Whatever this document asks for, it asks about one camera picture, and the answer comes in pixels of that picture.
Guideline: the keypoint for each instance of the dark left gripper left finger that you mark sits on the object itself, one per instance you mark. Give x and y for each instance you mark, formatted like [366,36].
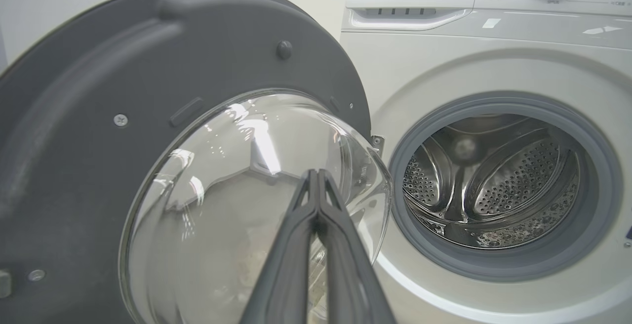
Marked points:
[289,264]

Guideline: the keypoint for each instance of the metal washer door hinge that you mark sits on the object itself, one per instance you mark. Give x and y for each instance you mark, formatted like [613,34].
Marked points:
[377,142]

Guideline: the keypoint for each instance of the steel perforated washer drum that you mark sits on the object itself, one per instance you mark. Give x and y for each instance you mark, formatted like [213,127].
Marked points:
[513,181]

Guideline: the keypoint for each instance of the white front-load washing machine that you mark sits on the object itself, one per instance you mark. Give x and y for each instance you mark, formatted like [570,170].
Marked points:
[444,62]

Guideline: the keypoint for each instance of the round dark washer door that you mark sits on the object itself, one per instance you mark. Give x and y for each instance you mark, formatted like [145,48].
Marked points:
[74,141]

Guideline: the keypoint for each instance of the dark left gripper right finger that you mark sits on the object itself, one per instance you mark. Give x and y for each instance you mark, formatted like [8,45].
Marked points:
[350,274]

